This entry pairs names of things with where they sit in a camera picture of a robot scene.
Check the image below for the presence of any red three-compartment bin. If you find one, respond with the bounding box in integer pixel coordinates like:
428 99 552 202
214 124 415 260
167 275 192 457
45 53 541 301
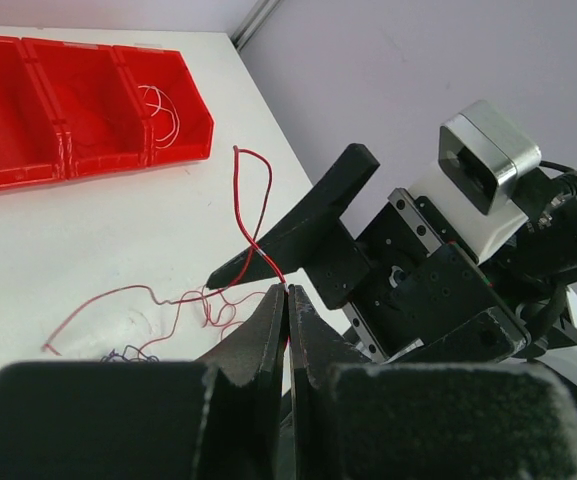
0 36 214 191

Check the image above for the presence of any purple cable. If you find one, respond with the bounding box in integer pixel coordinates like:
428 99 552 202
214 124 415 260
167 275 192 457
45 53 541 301
101 344 162 364

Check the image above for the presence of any red cable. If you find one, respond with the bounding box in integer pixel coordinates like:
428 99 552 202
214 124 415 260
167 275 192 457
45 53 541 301
41 144 289 357

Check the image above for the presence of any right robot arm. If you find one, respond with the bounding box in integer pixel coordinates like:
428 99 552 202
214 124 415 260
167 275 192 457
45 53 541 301
207 144 577 391

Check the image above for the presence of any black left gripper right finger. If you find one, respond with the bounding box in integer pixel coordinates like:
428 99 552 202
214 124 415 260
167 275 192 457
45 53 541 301
287 285 577 479

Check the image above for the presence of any right aluminium frame post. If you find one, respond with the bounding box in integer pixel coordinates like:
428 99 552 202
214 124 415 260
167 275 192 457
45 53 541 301
230 0 283 51

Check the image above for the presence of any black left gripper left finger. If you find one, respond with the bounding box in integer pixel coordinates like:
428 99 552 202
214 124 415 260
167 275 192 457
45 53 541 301
0 285 286 479

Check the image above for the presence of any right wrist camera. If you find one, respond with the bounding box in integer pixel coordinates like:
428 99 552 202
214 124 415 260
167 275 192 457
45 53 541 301
408 100 541 264

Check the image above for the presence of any white cable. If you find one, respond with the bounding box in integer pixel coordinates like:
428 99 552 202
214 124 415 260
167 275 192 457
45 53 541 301
137 84 180 150

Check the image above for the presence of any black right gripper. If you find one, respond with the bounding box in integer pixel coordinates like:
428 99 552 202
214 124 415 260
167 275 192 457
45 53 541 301
207 143 530 360

